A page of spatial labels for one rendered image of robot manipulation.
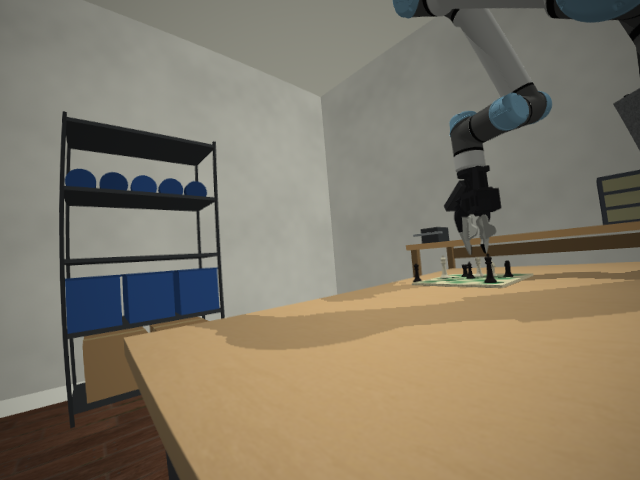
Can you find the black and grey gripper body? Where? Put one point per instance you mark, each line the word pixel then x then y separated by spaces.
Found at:
pixel 482 199

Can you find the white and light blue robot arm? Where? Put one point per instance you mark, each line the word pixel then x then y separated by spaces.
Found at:
pixel 503 65

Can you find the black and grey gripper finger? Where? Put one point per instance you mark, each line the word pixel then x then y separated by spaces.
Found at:
pixel 465 227
pixel 486 230

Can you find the green and cream chessboard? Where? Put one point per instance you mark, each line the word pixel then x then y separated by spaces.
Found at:
pixel 456 280

